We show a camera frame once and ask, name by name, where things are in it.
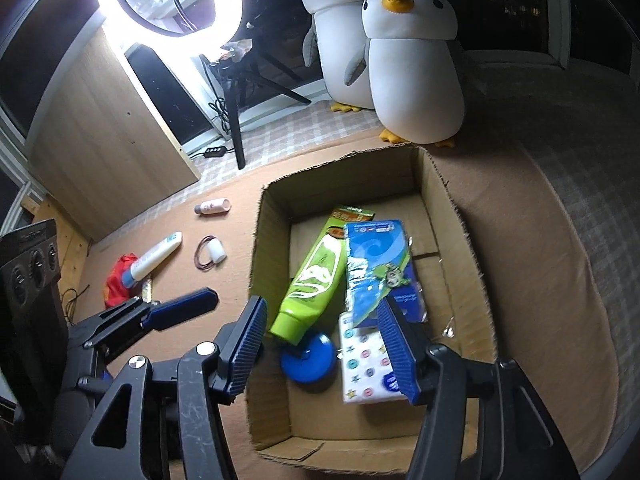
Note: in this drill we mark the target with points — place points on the blue snack packet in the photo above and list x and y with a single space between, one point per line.
380 260

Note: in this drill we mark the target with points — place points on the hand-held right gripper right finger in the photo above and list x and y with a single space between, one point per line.
400 355

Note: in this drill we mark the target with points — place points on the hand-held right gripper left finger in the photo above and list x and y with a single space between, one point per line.
245 345

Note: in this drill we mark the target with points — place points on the patterned lighter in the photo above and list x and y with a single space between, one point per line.
147 290

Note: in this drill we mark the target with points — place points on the cardboard box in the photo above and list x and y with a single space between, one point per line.
470 270

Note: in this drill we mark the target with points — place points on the white small jar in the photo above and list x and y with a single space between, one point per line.
216 250

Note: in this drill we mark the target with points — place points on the large penguin plush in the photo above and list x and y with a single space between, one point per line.
340 50

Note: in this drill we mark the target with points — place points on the small white bottle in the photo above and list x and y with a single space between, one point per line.
212 207

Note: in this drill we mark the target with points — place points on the small penguin plush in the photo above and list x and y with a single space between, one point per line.
415 85

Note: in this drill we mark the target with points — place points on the light wooden board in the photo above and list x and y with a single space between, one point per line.
110 150

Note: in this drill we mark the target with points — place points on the black tripod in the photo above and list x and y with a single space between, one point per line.
235 125

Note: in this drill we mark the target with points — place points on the green tube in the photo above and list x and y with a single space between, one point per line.
310 280

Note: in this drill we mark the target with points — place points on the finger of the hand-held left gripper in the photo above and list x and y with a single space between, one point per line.
180 305

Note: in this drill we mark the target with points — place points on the patterned tissue pack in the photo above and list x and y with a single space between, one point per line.
365 365

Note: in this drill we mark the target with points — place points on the blue round case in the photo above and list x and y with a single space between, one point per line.
310 365

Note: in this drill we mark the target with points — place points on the white tube with blue cap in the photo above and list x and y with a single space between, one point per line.
155 256

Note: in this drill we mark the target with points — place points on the red cloth bag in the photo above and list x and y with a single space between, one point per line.
117 285

